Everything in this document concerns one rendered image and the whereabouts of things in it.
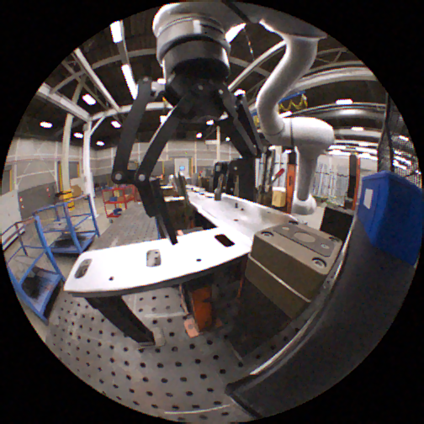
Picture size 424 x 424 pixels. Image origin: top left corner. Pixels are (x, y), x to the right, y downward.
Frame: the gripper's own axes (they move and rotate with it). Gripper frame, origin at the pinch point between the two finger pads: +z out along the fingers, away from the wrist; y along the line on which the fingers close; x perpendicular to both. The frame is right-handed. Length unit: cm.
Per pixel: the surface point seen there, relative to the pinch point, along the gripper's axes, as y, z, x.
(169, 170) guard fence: 244, 59, 782
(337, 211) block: 11.4, 0.6, -13.9
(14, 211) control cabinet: -646, -108, 492
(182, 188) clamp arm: 4.1, 1.6, 20.6
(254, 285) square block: -2.0, 6.3, -8.4
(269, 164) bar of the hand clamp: 34.9, -1.4, 10.5
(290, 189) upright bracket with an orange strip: 32.3, 5.9, 0.7
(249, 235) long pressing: 6.5, 8.0, -0.8
